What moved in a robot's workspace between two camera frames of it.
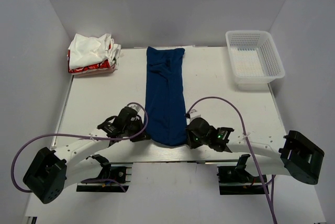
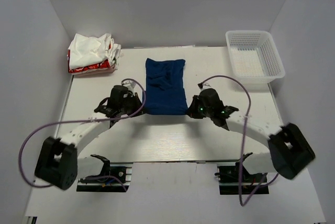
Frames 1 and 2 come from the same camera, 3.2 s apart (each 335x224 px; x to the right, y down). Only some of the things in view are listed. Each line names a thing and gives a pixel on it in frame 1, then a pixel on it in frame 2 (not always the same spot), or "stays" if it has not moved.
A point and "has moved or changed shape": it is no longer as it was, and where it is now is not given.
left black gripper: (144, 136) -> (138, 104)
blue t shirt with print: (165, 121) has moved or changed shape
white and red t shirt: (93, 56) stays
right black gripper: (192, 144) -> (192, 110)
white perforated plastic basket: (254, 56) stays
